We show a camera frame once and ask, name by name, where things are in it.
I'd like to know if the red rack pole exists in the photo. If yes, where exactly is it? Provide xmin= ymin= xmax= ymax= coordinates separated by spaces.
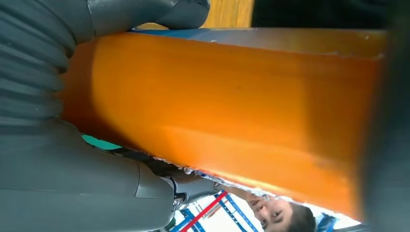
xmin=179 ymin=191 xmax=229 ymax=232

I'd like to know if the blue metal shelving rack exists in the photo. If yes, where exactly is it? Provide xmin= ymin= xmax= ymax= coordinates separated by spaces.
xmin=170 ymin=190 xmax=338 ymax=232

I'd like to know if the person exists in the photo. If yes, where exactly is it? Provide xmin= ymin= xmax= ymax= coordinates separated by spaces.
xmin=224 ymin=186 xmax=318 ymax=232

